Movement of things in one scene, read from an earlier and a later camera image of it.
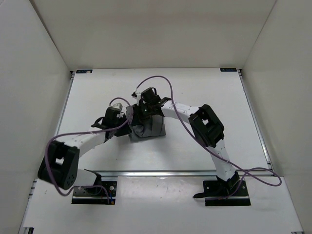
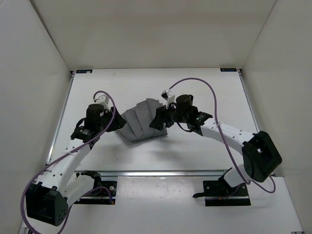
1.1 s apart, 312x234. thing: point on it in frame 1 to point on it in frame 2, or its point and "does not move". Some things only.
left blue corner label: (84, 71) does not move
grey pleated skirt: (153, 126) does not move
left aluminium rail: (73, 73) does not move
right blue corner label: (228, 69) does not move
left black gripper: (126, 129) to (118, 122)
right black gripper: (138, 117) to (162, 117)
